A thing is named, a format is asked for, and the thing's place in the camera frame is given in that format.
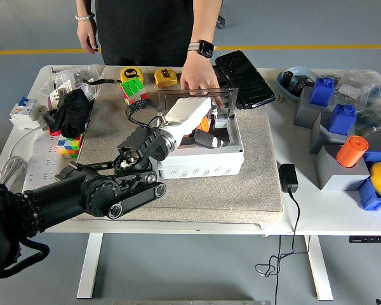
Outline blue plastic block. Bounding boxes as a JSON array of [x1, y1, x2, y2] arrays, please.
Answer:
[[327, 104, 358, 137], [309, 77, 337, 107]]

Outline yellow tape measure round label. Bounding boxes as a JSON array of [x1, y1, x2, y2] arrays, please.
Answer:
[[119, 67, 145, 85]]

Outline black wrist watch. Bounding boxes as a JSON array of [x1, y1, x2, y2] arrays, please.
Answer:
[[187, 40, 216, 58]]

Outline person's right hand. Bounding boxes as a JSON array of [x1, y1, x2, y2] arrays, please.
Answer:
[[76, 17, 101, 55]]

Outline person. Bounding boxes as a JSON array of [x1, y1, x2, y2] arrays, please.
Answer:
[[95, 0, 225, 67]]

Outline white table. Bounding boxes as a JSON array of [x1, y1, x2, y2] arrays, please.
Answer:
[[0, 65, 381, 301]]

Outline white power cable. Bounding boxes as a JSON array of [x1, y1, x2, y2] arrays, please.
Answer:
[[0, 122, 50, 191]]

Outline transparent hinged box lid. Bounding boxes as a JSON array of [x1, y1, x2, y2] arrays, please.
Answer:
[[157, 87, 239, 120]]

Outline small colourful puzzle cube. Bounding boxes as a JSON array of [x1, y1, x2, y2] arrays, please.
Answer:
[[57, 133, 84, 159]]

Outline clear bags of components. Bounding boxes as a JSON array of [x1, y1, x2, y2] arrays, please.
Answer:
[[323, 69, 381, 153]]

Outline grey-blue bowl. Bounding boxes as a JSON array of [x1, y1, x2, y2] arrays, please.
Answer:
[[276, 65, 318, 102]]

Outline grey holder block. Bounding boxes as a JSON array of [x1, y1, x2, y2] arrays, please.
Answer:
[[314, 144, 371, 191], [309, 111, 358, 156], [293, 85, 336, 130]]

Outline person's left hand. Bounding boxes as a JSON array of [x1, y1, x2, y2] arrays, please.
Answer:
[[180, 52, 225, 111]]

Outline black power adapter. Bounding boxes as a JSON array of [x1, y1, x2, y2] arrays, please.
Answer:
[[278, 163, 299, 193]]

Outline white circuit breaker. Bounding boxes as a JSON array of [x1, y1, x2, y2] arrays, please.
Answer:
[[9, 97, 39, 130]]

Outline black cloth bundle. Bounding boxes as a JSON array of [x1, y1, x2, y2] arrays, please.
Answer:
[[49, 88, 91, 139]]

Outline blue storage bin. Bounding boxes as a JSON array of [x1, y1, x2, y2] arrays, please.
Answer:
[[357, 151, 381, 211]]

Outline large colourful puzzle cube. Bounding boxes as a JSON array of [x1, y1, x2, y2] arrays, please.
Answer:
[[119, 78, 149, 105]]

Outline black table control panel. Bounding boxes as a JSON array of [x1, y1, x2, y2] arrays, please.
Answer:
[[349, 235, 381, 244]]

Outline grey electrical enclosure box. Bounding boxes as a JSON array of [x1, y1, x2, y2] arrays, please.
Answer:
[[157, 107, 245, 180]]

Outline black tape measure lanyard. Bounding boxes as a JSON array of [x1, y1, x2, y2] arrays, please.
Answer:
[[81, 78, 122, 85]]

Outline yellow tape measure black clip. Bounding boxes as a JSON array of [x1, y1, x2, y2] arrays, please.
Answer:
[[154, 68, 182, 89]]

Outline black adapter cord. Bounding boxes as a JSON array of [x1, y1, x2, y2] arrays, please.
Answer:
[[254, 190, 309, 305]]

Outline grey-brown fabric mat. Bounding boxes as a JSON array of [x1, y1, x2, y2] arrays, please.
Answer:
[[65, 65, 285, 224]]

